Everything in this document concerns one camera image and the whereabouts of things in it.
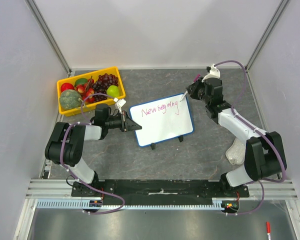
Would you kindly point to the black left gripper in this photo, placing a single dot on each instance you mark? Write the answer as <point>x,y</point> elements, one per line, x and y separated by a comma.
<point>131,125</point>

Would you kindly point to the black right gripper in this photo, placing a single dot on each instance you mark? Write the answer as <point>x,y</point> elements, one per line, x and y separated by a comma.
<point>194,90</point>

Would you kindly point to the magenta capped whiteboard marker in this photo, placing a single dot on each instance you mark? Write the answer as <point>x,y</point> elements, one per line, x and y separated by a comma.
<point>186,92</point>

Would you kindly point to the blue framed whiteboard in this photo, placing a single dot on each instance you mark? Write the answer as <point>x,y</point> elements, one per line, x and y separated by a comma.
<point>162,119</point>

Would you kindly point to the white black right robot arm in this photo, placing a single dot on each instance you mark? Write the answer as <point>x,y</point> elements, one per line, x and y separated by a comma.
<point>264,154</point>

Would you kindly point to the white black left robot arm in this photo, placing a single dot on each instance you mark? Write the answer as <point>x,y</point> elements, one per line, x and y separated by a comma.
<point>66,143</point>

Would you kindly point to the green apple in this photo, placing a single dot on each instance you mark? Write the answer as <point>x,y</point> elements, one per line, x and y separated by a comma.
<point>113,91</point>

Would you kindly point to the yellow plastic fruit bin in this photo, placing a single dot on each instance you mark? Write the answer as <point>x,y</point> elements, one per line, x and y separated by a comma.
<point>92,78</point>

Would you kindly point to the dark purple grape bunch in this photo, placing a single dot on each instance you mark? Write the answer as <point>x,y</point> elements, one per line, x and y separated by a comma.
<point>102,84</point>

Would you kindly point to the red yellow small fruits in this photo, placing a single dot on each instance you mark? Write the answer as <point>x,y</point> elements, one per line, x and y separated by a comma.
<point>86,92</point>

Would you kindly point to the green netted melon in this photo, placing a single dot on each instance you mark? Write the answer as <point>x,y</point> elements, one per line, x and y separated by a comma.
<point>70,99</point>

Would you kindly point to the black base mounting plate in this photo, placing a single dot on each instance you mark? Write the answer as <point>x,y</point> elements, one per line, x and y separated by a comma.
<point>159,191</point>

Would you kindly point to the green lime fruit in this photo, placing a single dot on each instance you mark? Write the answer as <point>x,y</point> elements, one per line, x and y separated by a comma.
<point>80,81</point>

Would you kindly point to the red apple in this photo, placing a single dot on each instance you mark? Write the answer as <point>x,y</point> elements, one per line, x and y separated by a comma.
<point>66,86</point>

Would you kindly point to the white bead eraser pad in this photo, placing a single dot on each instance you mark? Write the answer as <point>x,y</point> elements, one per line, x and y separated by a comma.
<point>236,153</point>

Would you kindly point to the red marker pen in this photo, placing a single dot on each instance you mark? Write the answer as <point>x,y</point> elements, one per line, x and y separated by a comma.
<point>268,230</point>

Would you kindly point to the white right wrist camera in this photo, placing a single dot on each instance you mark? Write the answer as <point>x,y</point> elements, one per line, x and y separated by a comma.
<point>212,72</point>

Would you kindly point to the aluminium frame rail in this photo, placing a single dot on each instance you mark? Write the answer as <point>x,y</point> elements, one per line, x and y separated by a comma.
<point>48,189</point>

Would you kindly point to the grey slotted cable duct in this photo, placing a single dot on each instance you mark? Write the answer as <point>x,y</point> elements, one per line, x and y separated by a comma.
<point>87,204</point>

